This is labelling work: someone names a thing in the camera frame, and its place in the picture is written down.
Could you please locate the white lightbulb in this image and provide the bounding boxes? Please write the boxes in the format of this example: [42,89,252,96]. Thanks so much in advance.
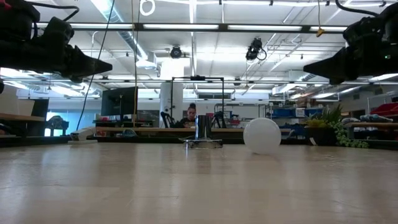
[243,117,282,156]

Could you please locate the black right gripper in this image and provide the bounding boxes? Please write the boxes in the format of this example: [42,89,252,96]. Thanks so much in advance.
[303,17,385,86]

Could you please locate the large peach wooden desk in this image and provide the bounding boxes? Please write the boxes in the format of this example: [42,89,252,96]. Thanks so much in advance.
[95,126,292,133]

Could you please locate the blue shelf bins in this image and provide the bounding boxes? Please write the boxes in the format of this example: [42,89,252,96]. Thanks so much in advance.
[270,107,324,119]

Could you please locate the person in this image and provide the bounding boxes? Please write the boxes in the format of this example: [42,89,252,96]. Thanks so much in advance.
[179,102,198,129]

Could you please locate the small potted green plant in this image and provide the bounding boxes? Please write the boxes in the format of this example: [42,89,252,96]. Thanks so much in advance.
[303,104,370,149]

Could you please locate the chrome lamp socket base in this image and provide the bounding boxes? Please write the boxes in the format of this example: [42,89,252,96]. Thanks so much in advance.
[182,114,224,149]

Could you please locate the black office chair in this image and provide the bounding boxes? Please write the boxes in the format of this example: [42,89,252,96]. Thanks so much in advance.
[160,111,177,129]

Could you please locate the black monitor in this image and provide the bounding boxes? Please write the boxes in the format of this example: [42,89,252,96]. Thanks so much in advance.
[100,86,139,118]

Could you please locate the red bin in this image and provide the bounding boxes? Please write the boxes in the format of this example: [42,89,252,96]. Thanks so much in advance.
[369,102,398,118]

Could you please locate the cluttered wooden workbench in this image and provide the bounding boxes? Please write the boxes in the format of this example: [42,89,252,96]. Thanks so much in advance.
[343,122,398,129]

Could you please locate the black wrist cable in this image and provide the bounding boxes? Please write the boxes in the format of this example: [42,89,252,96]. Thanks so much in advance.
[30,1,80,24]
[335,0,381,18]

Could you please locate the black camera with cable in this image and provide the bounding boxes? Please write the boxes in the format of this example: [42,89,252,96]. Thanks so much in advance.
[244,37,268,62]

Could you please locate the light wooden desk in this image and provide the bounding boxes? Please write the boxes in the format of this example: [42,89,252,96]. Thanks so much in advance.
[0,113,47,123]

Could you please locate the beige box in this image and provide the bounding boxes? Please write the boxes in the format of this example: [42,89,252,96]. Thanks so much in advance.
[0,93,35,115]

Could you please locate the white hanging ring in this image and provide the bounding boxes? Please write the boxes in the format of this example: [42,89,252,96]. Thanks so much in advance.
[139,0,156,17]

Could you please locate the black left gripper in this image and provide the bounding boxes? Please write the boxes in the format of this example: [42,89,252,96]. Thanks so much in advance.
[0,17,113,84]

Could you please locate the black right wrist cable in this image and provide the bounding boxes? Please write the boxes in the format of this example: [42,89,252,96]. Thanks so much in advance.
[335,0,381,18]

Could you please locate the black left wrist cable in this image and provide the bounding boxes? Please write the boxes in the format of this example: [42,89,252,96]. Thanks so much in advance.
[30,1,80,24]

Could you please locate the round black camera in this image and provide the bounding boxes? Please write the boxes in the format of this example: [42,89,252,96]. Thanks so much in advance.
[169,45,183,60]

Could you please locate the white power strip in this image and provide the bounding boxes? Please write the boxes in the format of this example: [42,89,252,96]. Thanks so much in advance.
[67,126,99,145]

